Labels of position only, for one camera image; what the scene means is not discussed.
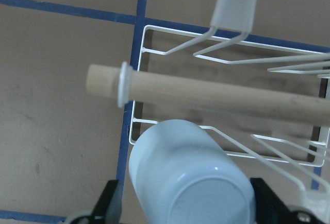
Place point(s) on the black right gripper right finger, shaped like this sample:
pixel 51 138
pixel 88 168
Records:
pixel 269 207

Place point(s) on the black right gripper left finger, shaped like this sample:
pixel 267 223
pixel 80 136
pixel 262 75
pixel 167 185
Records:
pixel 109 205

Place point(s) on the light blue plastic cup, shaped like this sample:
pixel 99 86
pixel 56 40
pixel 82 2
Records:
pixel 181 175

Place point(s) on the wooden rack dowel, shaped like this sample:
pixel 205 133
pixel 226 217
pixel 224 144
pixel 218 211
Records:
pixel 125 84

